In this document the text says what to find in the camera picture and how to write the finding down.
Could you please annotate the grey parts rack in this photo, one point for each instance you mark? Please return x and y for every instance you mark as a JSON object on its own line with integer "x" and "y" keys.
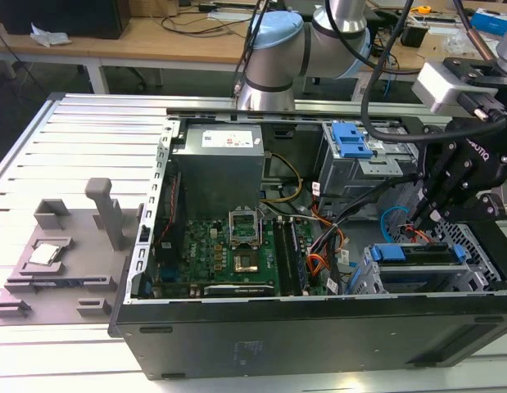
{"x": 85, "y": 262}

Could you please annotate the clear plastic bag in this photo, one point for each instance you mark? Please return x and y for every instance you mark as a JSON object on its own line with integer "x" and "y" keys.
{"x": 455, "y": 43}

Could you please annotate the CPU socket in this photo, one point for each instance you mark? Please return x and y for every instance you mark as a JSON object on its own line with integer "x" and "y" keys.
{"x": 245, "y": 264}

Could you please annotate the hard disk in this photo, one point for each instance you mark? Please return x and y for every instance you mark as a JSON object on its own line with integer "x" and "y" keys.
{"x": 417, "y": 254}

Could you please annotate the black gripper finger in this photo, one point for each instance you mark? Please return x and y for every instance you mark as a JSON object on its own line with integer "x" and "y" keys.
{"x": 466, "y": 192}
{"x": 435, "y": 180}

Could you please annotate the white crumpled paper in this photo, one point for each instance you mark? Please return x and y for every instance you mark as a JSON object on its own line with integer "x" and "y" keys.
{"x": 50, "y": 37}

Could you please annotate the wooden desk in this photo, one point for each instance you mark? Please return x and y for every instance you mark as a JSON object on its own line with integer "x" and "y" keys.
{"x": 134, "y": 45}

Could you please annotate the black case fan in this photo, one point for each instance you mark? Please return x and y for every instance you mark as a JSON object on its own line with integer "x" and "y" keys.
{"x": 171, "y": 204}

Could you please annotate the yellow tape measure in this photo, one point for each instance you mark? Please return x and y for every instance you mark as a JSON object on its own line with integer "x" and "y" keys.
{"x": 423, "y": 9}

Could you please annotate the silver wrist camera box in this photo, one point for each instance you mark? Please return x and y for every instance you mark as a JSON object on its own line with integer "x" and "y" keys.
{"x": 437, "y": 86}

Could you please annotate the black graphics card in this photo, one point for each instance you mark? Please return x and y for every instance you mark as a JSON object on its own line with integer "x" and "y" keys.
{"x": 236, "y": 290}

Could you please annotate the grey optical drive cage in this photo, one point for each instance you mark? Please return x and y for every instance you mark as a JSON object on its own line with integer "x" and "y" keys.
{"x": 343, "y": 176}

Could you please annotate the black PC case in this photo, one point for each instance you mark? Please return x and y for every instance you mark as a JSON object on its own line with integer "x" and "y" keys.
{"x": 277, "y": 344}

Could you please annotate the grey metal disk bay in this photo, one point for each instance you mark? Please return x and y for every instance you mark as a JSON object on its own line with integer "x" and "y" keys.
{"x": 462, "y": 278}

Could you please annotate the green motherboard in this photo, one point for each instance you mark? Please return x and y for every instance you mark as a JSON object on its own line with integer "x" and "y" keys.
{"x": 204, "y": 249}

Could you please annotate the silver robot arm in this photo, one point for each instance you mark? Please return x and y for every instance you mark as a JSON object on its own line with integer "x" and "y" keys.
{"x": 273, "y": 61}

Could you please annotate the blue drive latch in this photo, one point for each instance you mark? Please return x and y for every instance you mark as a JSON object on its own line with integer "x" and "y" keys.
{"x": 351, "y": 141}

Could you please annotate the silver CPU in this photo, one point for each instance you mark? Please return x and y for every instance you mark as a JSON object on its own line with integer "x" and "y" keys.
{"x": 46, "y": 254}

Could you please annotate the small black box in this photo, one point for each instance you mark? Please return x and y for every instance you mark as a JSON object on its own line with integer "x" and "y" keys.
{"x": 413, "y": 33}

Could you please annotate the grey power supply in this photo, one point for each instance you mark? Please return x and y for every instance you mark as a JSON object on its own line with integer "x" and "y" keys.
{"x": 220, "y": 172}

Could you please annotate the black RAM slot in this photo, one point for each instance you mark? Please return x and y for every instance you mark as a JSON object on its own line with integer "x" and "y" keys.
{"x": 282, "y": 258}
{"x": 297, "y": 254}

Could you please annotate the large black box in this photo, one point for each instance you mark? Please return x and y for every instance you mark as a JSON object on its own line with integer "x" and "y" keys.
{"x": 64, "y": 18}

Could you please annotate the blue cardboard box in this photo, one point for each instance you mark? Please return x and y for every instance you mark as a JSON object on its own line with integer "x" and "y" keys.
{"x": 488, "y": 20}

